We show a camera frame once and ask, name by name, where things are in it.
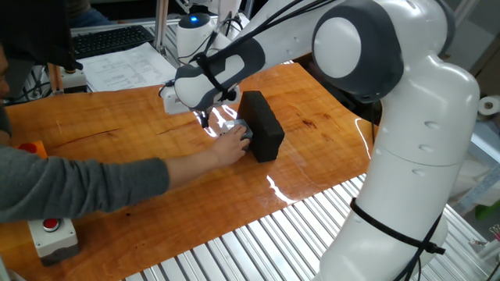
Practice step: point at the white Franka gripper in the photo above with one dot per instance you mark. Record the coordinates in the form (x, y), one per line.
(170, 101)

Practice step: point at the grey box with green button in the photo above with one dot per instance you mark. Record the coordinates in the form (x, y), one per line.
(239, 124)

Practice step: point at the forearm in grey sleeve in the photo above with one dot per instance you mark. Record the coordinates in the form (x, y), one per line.
(97, 187)

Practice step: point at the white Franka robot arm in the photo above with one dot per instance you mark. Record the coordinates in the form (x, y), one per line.
(422, 117)

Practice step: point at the yellow button box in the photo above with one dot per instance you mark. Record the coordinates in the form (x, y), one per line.
(39, 150)

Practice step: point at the white box with red button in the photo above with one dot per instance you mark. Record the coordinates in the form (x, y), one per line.
(54, 246)

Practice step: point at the person hand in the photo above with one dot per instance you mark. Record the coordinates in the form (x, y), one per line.
(230, 148)

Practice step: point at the black foam block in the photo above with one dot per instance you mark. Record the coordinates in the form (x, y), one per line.
(261, 125)

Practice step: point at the printed paper sheets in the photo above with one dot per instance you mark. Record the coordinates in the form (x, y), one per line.
(129, 68)

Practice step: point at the black computer keyboard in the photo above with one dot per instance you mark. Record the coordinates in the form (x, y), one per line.
(113, 39)

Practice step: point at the small white plastic box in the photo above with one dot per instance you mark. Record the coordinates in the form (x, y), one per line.
(76, 82)

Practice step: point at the pair of wooden rods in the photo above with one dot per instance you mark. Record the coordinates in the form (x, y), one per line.
(56, 80)

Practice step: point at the seated person blue jeans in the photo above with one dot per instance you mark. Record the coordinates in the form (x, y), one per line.
(88, 17)

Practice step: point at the person head black hair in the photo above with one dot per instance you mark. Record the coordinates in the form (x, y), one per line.
(35, 31)

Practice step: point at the light aluminium profile beam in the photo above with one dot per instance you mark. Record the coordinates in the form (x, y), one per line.
(474, 191)

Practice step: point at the toilet paper roll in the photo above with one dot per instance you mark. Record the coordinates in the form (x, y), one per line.
(488, 105)

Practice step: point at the brown cardboard box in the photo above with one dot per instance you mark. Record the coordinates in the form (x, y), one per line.
(490, 70)

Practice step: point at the green object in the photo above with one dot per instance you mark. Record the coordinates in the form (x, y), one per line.
(488, 210)

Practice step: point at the aluminium upright post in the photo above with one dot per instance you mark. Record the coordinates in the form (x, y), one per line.
(161, 23)

